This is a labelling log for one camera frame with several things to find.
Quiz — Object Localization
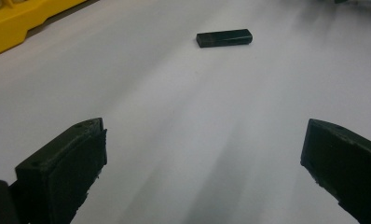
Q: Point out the yellow plastic organizer box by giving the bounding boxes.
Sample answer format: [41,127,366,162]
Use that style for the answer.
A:
[0,0,88,60]

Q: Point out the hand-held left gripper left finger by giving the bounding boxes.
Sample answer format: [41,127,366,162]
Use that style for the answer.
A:
[9,117,108,224]

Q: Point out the small black rectangular block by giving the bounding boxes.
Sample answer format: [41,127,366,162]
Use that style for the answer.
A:
[195,28,254,49]

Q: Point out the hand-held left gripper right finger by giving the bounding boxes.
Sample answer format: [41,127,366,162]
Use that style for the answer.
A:
[300,118,371,224]

